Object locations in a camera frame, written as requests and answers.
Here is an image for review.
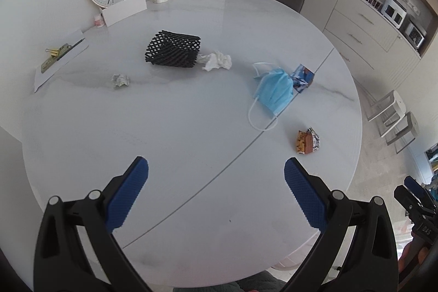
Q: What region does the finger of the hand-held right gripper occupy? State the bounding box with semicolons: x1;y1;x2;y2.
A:
404;176;428;207
393;185;427;221

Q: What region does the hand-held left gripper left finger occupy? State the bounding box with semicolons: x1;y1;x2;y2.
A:
33;156;149;292

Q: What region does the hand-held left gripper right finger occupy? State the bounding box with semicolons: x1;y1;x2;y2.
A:
284;157;399;292

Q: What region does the orange snack wrapper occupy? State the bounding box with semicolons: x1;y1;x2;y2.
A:
295;127;321;155

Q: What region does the blue face mask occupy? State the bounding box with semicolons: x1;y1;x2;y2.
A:
248;62;295;132

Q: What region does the grey paper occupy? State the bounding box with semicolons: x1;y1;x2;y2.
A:
110;74;131;89

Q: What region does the blue snack wrapper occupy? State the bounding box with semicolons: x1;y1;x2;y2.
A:
291;64;315;93

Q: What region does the black foam net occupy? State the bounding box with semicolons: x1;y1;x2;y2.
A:
144;30;201;68

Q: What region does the white tissue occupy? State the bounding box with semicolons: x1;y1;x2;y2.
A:
196;51;232;72

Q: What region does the person's right hand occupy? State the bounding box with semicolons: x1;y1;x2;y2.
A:
400;237;423;274

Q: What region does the framed picture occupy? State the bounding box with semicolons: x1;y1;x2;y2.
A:
424;148;438;174

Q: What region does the grey stool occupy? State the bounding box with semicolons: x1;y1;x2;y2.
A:
385;111;420;154

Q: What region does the white stool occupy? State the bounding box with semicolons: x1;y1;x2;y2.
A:
367;90;404;138

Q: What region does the dark green cloth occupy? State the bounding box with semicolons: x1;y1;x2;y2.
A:
236;278;288;292

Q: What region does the white tray with clips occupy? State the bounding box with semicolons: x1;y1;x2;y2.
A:
34;28;90;93

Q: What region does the silver microwave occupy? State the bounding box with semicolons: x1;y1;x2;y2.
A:
404;20;427;50

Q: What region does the olive metal clip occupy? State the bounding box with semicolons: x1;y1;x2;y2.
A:
40;38;86;74

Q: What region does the beige drawer cabinet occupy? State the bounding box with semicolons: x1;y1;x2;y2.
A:
323;0;421;91

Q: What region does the white countertop oven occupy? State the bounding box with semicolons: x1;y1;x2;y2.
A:
381;0;408;28

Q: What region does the white cardboard box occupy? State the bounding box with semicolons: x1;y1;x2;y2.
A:
99;0;148;27

